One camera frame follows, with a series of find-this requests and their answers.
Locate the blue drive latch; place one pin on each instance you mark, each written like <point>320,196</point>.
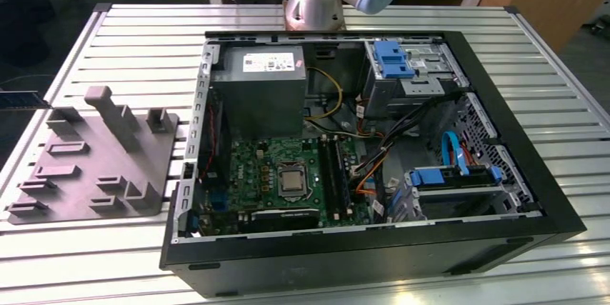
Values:
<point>389,58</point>

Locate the hard disk in blue carrier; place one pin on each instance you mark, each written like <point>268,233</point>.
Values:
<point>429,177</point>

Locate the grey power supply box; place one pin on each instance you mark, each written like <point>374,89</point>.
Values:
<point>258,105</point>

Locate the black graphics card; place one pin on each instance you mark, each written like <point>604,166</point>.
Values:
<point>286,217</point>

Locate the blue expansion slot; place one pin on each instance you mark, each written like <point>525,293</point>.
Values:
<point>219,201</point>

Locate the green motherboard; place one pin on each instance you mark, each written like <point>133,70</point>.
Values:
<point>247,162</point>

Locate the metal optical drive cage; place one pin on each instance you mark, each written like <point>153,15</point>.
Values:
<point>429,87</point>

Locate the black CPU socket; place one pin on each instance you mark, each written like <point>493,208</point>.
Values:
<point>293,165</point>

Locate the empty RAM slot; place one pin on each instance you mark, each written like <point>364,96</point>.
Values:
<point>329,176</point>

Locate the black PC case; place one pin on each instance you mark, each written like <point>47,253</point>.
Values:
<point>334,262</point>

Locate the black case fan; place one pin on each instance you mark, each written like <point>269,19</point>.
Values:
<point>217,140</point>

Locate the grey parts rack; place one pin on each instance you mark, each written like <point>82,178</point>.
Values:
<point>86,183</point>

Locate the metal disk bay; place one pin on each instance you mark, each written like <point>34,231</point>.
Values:
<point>505,201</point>

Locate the blue port connector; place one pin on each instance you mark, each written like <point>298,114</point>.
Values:
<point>193,223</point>

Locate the square brown base plate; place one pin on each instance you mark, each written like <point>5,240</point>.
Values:
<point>288,23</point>

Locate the black office chair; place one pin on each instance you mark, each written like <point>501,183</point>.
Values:
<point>25,23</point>

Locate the silver CPU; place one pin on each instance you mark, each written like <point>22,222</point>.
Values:
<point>292,180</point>

